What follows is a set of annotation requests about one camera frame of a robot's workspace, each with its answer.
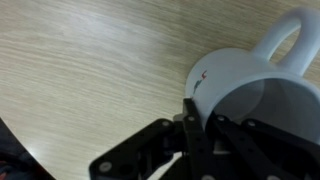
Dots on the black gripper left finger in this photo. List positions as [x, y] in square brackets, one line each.
[195, 140]

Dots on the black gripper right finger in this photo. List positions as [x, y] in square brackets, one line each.
[246, 146]

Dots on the white mug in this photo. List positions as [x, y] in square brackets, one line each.
[233, 73]

